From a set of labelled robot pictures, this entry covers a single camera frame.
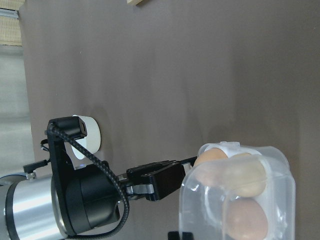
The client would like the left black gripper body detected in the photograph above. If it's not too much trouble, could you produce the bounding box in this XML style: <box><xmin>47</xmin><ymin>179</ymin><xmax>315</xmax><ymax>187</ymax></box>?
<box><xmin>57</xmin><ymin>164</ymin><xmax>121</xmax><ymax>235</ymax></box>

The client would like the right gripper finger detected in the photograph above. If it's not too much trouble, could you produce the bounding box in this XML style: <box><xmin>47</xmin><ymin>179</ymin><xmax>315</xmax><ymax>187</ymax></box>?
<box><xmin>167</xmin><ymin>231</ymin><xmax>195</xmax><ymax>240</ymax></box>

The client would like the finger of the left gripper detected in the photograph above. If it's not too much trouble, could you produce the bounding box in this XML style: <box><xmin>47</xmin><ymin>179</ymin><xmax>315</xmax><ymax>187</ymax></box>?
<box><xmin>172</xmin><ymin>156</ymin><xmax>198</xmax><ymax>168</ymax></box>
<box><xmin>126</xmin><ymin>160</ymin><xmax>191</xmax><ymax>202</ymax></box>

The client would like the brown egg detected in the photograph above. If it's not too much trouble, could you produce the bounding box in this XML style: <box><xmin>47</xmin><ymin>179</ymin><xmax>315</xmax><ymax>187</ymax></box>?
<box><xmin>193</xmin><ymin>148</ymin><xmax>228</xmax><ymax>167</ymax></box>
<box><xmin>226</xmin><ymin>198</ymin><xmax>269</xmax><ymax>240</ymax></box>
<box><xmin>222</xmin><ymin>154</ymin><xmax>267</xmax><ymax>198</ymax></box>

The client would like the clear plastic egg box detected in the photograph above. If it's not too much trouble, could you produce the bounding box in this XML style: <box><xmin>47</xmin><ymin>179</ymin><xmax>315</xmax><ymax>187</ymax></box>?
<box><xmin>177</xmin><ymin>141</ymin><xmax>296</xmax><ymax>240</ymax></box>

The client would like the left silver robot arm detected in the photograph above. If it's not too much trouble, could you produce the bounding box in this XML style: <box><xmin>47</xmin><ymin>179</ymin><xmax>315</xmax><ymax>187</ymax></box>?
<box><xmin>0</xmin><ymin>157</ymin><xmax>196</xmax><ymax>240</ymax></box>

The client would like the white round bowl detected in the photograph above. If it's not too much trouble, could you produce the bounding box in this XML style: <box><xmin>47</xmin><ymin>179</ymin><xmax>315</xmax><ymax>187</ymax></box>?
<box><xmin>73</xmin><ymin>115</ymin><xmax>101</xmax><ymax>154</ymax></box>

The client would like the bamboo cutting board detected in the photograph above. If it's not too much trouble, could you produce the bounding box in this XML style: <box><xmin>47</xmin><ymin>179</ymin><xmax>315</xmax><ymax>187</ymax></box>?
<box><xmin>126</xmin><ymin>0</ymin><xmax>150</xmax><ymax>7</ymax></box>

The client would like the black braided camera cable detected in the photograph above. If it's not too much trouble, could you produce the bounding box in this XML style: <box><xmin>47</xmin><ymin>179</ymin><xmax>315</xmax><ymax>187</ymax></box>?
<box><xmin>46</xmin><ymin>126</ymin><xmax>131</xmax><ymax>238</ymax></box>

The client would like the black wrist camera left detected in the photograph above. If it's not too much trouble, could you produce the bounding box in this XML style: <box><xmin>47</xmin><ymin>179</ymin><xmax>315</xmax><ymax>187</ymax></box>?
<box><xmin>46</xmin><ymin>116</ymin><xmax>88</xmax><ymax>175</ymax></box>

